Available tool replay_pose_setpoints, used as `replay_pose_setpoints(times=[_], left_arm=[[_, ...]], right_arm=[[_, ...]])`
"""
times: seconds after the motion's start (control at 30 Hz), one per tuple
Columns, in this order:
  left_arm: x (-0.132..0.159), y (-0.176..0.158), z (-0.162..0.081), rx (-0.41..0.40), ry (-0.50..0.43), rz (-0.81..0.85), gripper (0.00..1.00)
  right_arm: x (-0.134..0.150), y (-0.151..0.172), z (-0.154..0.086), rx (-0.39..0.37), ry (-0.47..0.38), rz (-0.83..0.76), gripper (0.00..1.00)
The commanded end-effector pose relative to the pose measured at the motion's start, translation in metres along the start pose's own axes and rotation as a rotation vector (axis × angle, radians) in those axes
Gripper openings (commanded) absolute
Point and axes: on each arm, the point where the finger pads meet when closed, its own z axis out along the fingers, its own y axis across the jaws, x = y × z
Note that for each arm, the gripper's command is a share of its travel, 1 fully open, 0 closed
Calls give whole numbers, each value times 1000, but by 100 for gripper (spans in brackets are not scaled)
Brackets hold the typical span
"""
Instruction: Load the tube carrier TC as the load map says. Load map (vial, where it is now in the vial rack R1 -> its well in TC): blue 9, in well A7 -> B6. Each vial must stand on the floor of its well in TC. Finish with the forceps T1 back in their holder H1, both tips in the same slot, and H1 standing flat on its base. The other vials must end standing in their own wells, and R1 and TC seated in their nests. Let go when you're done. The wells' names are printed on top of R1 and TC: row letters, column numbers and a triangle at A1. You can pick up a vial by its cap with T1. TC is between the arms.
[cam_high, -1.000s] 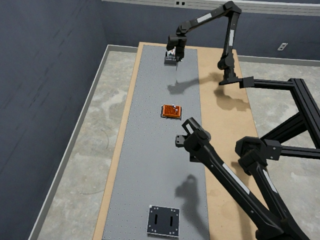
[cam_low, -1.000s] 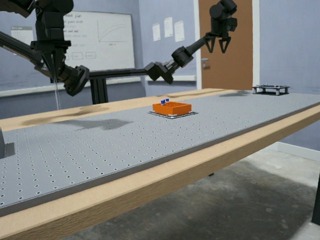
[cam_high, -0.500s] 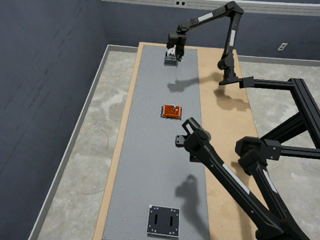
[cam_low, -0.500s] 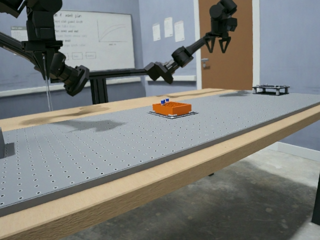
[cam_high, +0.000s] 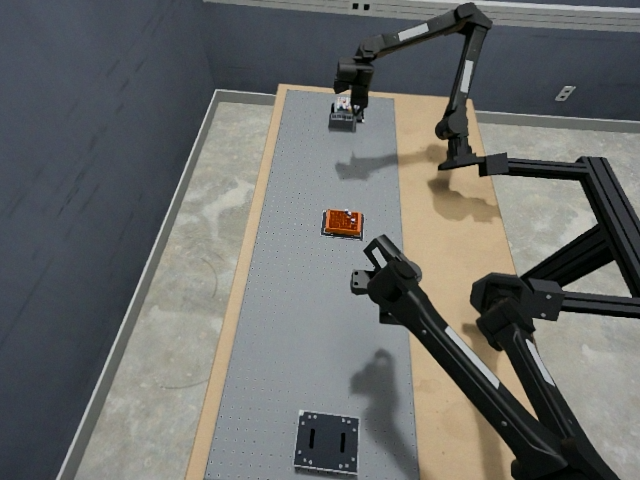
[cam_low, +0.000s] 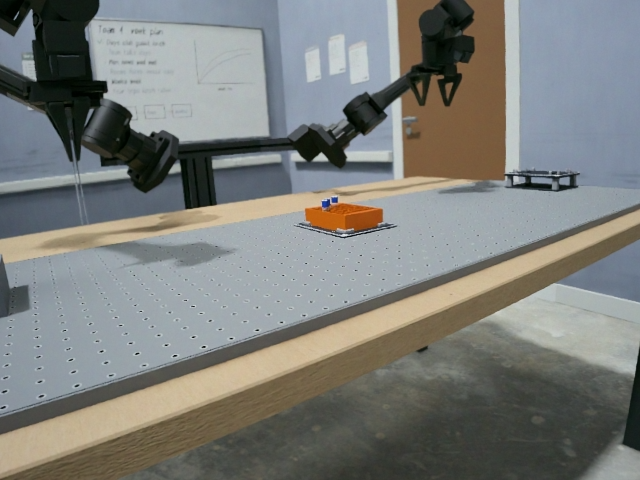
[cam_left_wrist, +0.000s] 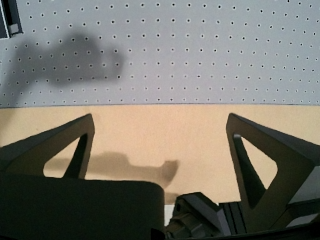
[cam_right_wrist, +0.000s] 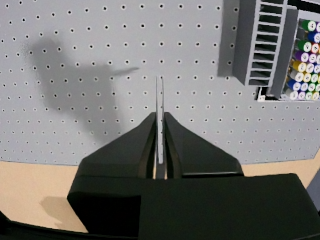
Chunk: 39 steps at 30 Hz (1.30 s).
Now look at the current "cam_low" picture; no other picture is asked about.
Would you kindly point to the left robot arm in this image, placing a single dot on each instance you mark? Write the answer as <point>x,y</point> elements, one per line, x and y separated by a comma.
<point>363,110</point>

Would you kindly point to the orange grid rack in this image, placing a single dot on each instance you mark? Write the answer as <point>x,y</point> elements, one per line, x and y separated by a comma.
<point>341,217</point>

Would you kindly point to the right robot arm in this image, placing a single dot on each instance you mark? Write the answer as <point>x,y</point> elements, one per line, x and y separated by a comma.
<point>64,42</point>

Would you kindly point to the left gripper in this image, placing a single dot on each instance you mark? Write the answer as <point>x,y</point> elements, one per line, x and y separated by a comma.
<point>449,71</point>

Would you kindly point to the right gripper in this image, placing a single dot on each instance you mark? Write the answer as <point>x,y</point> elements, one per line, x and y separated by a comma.
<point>56,96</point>

